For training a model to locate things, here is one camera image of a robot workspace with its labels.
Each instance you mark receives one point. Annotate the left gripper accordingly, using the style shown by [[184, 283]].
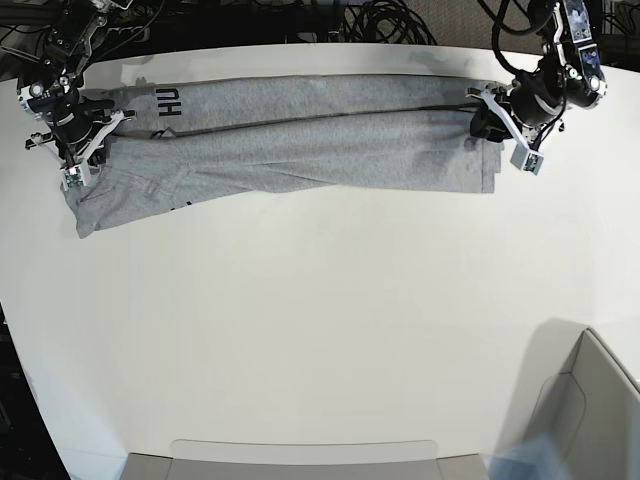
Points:
[[517, 113]]

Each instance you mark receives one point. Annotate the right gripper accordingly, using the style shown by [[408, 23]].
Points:
[[78, 131]]

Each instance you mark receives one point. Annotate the grey T-shirt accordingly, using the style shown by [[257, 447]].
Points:
[[194, 142]]

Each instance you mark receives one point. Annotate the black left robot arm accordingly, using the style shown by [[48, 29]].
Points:
[[568, 73]]

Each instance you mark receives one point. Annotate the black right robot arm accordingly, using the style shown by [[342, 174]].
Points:
[[50, 90]]

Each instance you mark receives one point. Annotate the grey bin at right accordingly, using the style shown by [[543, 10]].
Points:
[[585, 423]]

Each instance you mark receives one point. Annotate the grey bin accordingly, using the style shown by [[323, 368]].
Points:
[[191, 459], [585, 423]]

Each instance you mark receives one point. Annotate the grey bin at bottom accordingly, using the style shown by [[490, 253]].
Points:
[[191, 459]]

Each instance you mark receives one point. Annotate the blue cloth in bin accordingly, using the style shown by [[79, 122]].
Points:
[[525, 455]]

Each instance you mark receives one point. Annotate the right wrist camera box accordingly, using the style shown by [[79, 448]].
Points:
[[77, 175]]

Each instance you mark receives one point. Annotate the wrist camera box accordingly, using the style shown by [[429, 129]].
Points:
[[527, 160], [77, 175]]

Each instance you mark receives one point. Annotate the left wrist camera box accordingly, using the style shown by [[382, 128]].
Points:
[[527, 160]]

